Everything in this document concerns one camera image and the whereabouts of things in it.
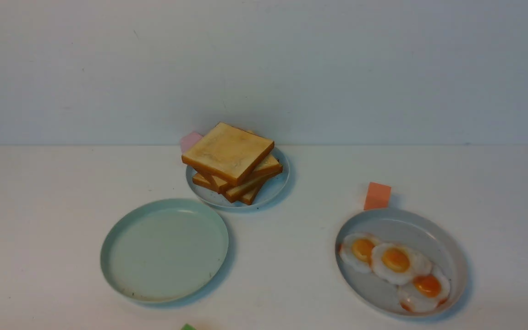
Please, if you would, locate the orange cube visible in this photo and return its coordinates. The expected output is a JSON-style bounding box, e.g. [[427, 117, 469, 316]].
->
[[364, 182, 391, 211]]

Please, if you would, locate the grey egg plate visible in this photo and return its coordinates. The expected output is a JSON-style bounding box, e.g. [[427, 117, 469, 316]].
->
[[335, 208, 471, 321]]

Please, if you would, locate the fried egg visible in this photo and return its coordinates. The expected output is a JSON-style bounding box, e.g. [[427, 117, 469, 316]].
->
[[371, 243, 433, 286], [397, 265, 451, 313], [339, 232, 382, 274]]

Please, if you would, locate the small grey bread plate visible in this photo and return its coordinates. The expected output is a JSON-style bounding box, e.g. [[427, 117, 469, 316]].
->
[[185, 148, 291, 212]]

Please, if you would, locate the green cube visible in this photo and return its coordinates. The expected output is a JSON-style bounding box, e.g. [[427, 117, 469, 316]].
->
[[181, 324, 196, 330]]

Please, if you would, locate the toast slice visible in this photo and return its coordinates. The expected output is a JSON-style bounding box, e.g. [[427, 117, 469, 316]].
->
[[192, 172, 264, 205], [181, 122, 275, 186], [222, 169, 282, 205], [203, 154, 281, 193]]

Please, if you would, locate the large light green plate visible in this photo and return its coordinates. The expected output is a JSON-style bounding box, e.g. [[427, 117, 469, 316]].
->
[[100, 198, 229, 305]]

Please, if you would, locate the pink cube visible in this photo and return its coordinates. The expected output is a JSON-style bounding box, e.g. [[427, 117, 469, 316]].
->
[[179, 131, 203, 154]]

